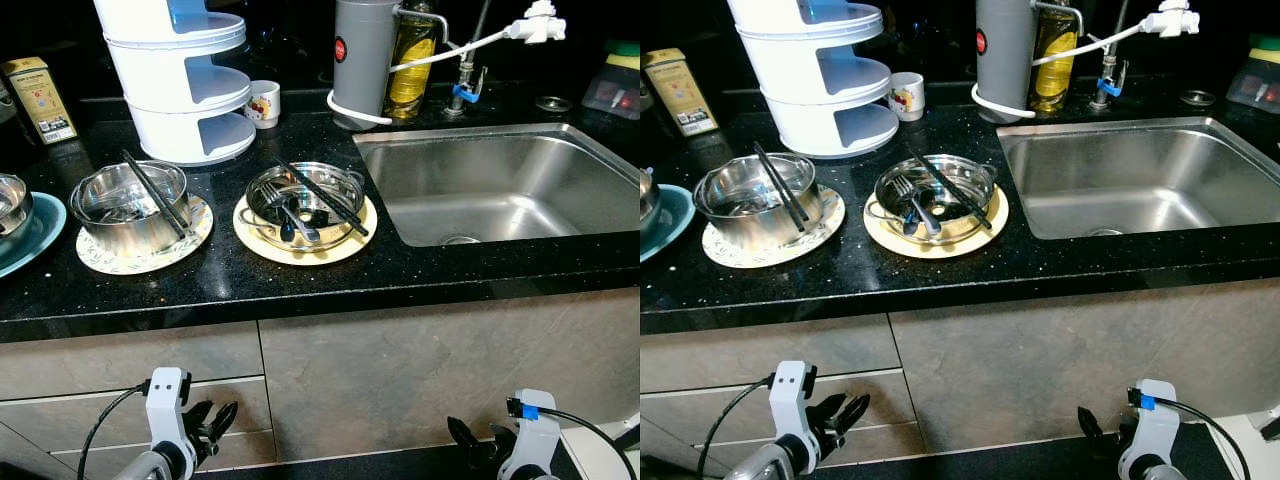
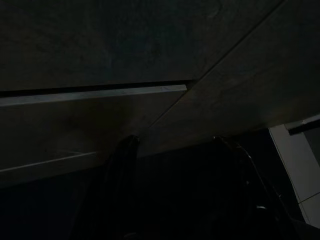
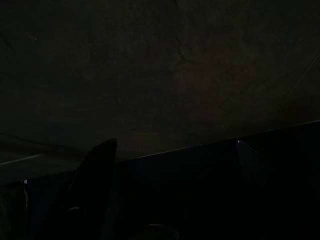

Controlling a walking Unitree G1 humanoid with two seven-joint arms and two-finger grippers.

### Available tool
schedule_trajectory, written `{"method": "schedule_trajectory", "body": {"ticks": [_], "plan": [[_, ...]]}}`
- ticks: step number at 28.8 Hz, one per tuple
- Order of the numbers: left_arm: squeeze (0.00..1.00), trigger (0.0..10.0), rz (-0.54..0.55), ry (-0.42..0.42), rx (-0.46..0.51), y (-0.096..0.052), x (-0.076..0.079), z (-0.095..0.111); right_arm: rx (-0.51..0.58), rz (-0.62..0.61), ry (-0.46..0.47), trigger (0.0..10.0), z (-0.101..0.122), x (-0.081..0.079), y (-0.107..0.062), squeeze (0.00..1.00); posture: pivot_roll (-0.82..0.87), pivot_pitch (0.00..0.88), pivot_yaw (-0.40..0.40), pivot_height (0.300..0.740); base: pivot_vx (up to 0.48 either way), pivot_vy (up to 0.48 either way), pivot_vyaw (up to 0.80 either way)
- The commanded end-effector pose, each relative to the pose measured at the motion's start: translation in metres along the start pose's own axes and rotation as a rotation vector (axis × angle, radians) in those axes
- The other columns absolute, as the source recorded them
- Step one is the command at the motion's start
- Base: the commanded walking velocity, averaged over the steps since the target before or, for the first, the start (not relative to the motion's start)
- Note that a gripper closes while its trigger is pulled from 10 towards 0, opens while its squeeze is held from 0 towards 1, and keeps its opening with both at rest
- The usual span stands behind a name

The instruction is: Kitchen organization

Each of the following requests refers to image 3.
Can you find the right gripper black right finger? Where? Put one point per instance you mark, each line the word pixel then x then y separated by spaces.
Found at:
pixel 257 190

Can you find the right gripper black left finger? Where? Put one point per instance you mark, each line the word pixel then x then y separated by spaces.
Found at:
pixel 92 190

